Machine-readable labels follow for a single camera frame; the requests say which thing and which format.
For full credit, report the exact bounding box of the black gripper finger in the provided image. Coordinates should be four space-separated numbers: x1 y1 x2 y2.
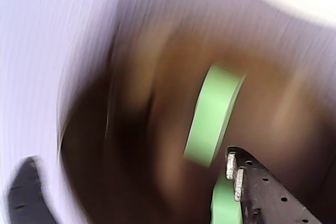
225 145 323 224
7 155 58 224

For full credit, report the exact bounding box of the blue woven tablecloth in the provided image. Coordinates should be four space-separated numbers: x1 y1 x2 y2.
0 0 336 224

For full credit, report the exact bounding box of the black metal bucket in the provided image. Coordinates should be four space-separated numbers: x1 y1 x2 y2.
56 22 336 224

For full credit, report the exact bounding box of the green cube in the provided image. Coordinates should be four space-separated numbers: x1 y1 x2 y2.
183 63 247 169

